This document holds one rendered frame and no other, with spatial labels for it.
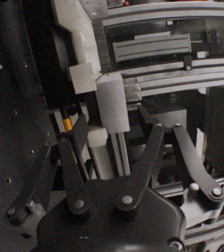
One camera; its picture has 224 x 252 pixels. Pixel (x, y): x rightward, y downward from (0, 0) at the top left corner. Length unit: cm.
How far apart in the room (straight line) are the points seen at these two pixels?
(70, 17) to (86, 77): 10
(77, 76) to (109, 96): 6
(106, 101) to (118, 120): 4
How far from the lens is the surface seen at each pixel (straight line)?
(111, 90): 25
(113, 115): 26
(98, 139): 28
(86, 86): 25
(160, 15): 49
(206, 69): 54
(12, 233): 36
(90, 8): 32
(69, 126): 29
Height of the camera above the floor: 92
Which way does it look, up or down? 5 degrees down
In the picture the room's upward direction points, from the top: 81 degrees clockwise
